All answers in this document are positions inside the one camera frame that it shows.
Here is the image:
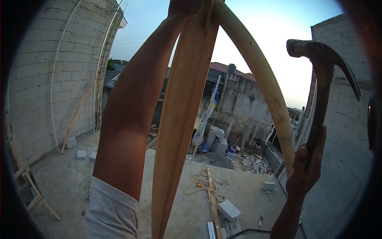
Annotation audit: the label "white and blue banner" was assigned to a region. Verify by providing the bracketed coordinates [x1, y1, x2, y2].
[192, 75, 222, 147]

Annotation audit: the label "person's left hand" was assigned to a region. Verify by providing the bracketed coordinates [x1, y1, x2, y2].
[167, 0, 204, 21]

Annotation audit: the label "large grey concrete block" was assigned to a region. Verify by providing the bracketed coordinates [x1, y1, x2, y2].
[217, 199, 242, 222]

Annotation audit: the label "leaning wooden lath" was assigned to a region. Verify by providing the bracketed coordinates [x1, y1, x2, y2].
[60, 79, 97, 155]

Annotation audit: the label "yellow rope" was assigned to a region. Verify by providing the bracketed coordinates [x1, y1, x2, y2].
[183, 166, 226, 206]

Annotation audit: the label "person's right fingers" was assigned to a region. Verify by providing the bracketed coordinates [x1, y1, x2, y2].
[294, 125, 327, 169]

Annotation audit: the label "grey block with trowel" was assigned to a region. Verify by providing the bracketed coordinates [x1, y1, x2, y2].
[261, 181, 276, 202]

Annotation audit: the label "wooden lath with rope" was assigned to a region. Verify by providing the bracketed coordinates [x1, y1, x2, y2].
[206, 167, 223, 239]

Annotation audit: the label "rubble pile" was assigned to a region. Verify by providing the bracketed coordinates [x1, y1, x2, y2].
[234, 145, 273, 175]

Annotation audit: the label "long wooden plank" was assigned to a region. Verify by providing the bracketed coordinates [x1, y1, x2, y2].
[151, 0, 221, 239]

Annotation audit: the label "cream curved pole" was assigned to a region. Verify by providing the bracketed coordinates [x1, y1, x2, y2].
[213, 0, 296, 177]

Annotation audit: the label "neighbouring building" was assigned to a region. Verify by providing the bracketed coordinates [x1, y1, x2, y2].
[101, 59, 305, 148]

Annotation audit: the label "person's body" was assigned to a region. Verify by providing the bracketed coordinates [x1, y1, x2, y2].
[85, 125, 142, 239]

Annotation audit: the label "wooden trestle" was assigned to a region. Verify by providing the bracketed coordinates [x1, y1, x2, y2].
[13, 139, 61, 222]

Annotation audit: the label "white wall conduit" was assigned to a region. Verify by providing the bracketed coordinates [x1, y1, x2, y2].
[50, 0, 82, 152]
[92, 6, 121, 134]

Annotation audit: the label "black cable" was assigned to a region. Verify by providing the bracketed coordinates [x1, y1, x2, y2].
[226, 228, 271, 239]

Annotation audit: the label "rusty claw hammer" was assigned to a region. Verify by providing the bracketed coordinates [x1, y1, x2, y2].
[286, 39, 362, 151]

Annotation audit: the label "stack of grey blocks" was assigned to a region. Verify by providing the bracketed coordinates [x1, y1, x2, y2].
[207, 125, 229, 156]

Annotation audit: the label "person's right hand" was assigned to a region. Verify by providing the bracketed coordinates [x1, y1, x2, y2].
[286, 125, 327, 198]

